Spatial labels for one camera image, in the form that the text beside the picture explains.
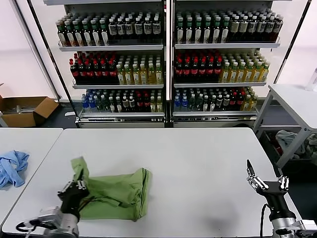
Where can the red item in crate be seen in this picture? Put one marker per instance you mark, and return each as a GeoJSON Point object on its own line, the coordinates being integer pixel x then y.
{"type": "Point", "coordinates": [277, 150]}

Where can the dark storage crate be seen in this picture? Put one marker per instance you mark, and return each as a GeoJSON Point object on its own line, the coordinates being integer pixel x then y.
{"type": "Point", "coordinates": [268, 142]}

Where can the grey metal drinks shelf unit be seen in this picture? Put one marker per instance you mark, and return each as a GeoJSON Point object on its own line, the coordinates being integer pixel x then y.
{"type": "Point", "coordinates": [111, 47]}
{"type": "Point", "coordinates": [223, 46]}

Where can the blue drink bottle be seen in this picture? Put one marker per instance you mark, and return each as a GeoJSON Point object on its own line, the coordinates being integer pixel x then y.
{"type": "Point", "coordinates": [184, 103]}
{"type": "Point", "coordinates": [85, 103]}
{"type": "Point", "coordinates": [92, 103]}
{"type": "Point", "coordinates": [177, 103]}

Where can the grey crumpled cloth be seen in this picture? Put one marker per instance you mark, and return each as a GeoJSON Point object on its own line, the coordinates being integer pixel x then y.
{"type": "Point", "coordinates": [287, 137]}
{"type": "Point", "coordinates": [312, 143]}

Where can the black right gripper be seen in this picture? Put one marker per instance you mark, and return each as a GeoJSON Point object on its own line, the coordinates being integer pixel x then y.
{"type": "Point", "coordinates": [276, 198]}

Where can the dark bottle green cap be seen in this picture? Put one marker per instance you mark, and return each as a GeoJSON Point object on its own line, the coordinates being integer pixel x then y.
{"type": "Point", "coordinates": [225, 31]}
{"type": "Point", "coordinates": [189, 31]}
{"type": "Point", "coordinates": [198, 31]}
{"type": "Point", "coordinates": [87, 35]}
{"type": "Point", "coordinates": [104, 35]}
{"type": "Point", "coordinates": [70, 35]}
{"type": "Point", "coordinates": [62, 35]}
{"type": "Point", "coordinates": [180, 31]}
{"type": "Point", "coordinates": [208, 31]}
{"type": "Point", "coordinates": [96, 35]}
{"type": "Point", "coordinates": [78, 35]}
{"type": "Point", "coordinates": [217, 31]}

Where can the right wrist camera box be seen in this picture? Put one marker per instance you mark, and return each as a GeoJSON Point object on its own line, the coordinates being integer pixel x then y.
{"type": "Point", "coordinates": [307, 225]}

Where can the white paper scrap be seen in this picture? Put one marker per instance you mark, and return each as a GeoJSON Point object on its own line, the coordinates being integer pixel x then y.
{"type": "Point", "coordinates": [69, 114]}

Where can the black slanted pole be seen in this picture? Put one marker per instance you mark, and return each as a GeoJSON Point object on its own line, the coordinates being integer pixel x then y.
{"type": "Point", "coordinates": [53, 62]}
{"type": "Point", "coordinates": [292, 41]}

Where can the white table grey legs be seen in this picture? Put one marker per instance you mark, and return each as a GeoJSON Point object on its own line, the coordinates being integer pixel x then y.
{"type": "Point", "coordinates": [292, 100]}

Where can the dark bottle beige label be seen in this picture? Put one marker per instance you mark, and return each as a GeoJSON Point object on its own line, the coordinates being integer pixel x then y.
{"type": "Point", "coordinates": [244, 28]}
{"type": "Point", "coordinates": [234, 28]}

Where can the metal rods bundle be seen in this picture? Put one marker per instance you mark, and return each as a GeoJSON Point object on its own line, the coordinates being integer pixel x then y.
{"type": "Point", "coordinates": [24, 109]}

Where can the clear plastic bottle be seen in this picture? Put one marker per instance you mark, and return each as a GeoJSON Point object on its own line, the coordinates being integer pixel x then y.
{"type": "Point", "coordinates": [312, 82]}

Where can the green T-shirt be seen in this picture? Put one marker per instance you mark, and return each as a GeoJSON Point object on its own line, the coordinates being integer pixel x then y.
{"type": "Point", "coordinates": [111, 188]}

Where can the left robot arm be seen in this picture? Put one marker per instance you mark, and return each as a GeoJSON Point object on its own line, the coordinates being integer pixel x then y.
{"type": "Point", "coordinates": [68, 225]}

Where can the yellow tea bottle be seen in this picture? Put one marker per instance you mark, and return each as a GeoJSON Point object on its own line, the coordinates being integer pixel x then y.
{"type": "Point", "coordinates": [249, 74]}
{"type": "Point", "coordinates": [225, 75]}
{"type": "Point", "coordinates": [233, 75]}
{"type": "Point", "coordinates": [121, 76]}
{"type": "Point", "coordinates": [152, 76]}
{"type": "Point", "coordinates": [136, 76]}
{"type": "Point", "coordinates": [159, 75]}
{"type": "Point", "coordinates": [257, 74]}
{"type": "Point", "coordinates": [128, 76]}
{"type": "Point", "coordinates": [144, 76]}
{"type": "Point", "coordinates": [241, 74]}
{"type": "Point", "coordinates": [265, 74]}

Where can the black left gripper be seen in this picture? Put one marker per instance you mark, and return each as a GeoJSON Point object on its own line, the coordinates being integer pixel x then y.
{"type": "Point", "coordinates": [71, 200]}

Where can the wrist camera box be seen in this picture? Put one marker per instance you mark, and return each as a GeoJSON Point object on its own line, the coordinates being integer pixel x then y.
{"type": "Point", "coordinates": [49, 215]}
{"type": "Point", "coordinates": [307, 225]}

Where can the grey slanted pole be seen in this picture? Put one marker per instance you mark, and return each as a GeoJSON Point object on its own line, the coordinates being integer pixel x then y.
{"type": "Point", "coordinates": [36, 50]}

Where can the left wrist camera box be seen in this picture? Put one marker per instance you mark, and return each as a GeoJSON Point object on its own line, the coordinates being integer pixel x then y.
{"type": "Point", "coordinates": [49, 215]}

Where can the cola bottle red cap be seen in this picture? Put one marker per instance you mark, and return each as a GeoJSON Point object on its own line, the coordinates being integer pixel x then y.
{"type": "Point", "coordinates": [82, 72]}
{"type": "Point", "coordinates": [113, 72]}
{"type": "Point", "coordinates": [105, 72]}
{"type": "Point", "coordinates": [178, 72]}
{"type": "Point", "coordinates": [194, 72]}
{"type": "Point", "coordinates": [73, 72]}
{"type": "Point", "coordinates": [218, 72]}
{"type": "Point", "coordinates": [186, 72]}
{"type": "Point", "coordinates": [89, 72]}
{"type": "Point", "coordinates": [202, 72]}
{"type": "Point", "coordinates": [97, 72]}
{"type": "Point", "coordinates": [210, 72]}

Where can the dark bottle white label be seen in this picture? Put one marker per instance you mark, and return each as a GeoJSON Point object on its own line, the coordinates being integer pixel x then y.
{"type": "Point", "coordinates": [270, 27]}
{"type": "Point", "coordinates": [279, 26]}
{"type": "Point", "coordinates": [121, 29]}
{"type": "Point", "coordinates": [262, 28]}
{"type": "Point", "coordinates": [147, 28]}
{"type": "Point", "coordinates": [253, 28]}
{"type": "Point", "coordinates": [113, 29]}
{"type": "Point", "coordinates": [156, 27]}
{"type": "Point", "coordinates": [138, 28]}
{"type": "Point", "coordinates": [129, 29]}

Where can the crumpled blue cloth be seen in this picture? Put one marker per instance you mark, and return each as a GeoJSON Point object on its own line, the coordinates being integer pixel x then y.
{"type": "Point", "coordinates": [12, 171]}

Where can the open cardboard box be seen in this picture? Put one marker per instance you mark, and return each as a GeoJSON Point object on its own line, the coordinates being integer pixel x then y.
{"type": "Point", "coordinates": [42, 109]}

